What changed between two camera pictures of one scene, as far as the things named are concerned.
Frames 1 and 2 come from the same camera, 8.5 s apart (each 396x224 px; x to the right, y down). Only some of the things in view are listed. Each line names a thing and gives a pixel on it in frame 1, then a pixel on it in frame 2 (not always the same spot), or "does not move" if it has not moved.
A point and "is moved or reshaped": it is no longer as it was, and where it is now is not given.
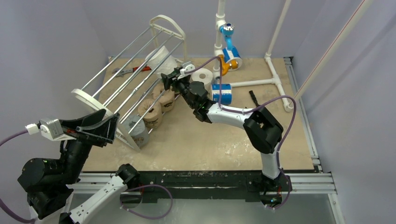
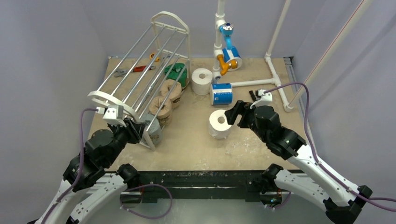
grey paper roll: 139,133 is moved or reshaped
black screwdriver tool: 254,98 does not move
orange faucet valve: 225,67 does not move
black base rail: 251,185 does not move
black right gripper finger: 177,70 to 239,106
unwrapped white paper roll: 160,61 to 216,129
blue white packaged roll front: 226,96 does not move
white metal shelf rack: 133,89 is moved or reshaped
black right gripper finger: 166,81 to 231,115
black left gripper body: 80,139 to 128,133
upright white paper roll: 204,75 does not move
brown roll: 167,100 is moved or reshaped
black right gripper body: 173,80 to 245,114
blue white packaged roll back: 229,55 does not move
